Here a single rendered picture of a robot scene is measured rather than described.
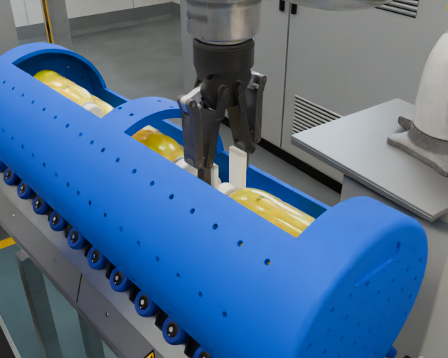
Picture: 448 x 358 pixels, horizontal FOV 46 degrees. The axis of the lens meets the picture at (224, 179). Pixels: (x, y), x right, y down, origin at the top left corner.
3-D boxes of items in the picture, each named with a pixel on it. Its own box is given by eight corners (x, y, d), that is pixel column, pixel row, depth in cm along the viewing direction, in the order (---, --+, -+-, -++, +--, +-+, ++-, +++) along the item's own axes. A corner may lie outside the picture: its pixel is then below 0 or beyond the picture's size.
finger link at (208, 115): (232, 87, 65) (223, 87, 64) (216, 170, 69) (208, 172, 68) (211, 79, 67) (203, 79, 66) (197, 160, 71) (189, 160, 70)
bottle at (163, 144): (122, 153, 96) (185, 194, 84) (92, 140, 91) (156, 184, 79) (140, 118, 96) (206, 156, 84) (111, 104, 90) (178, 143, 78)
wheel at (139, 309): (148, 283, 86) (140, 282, 84) (165, 298, 83) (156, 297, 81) (136, 307, 86) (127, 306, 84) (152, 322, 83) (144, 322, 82)
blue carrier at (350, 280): (99, 144, 133) (88, 32, 119) (404, 350, 78) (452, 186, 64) (-14, 180, 117) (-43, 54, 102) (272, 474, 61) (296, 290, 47)
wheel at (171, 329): (177, 308, 81) (168, 307, 79) (195, 324, 78) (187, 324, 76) (163, 334, 81) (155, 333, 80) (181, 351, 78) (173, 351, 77)
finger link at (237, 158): (228, 146, 74) (232, 145, 74) (228, 188, 78) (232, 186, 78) (243, 154, 72) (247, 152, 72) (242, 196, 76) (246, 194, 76)
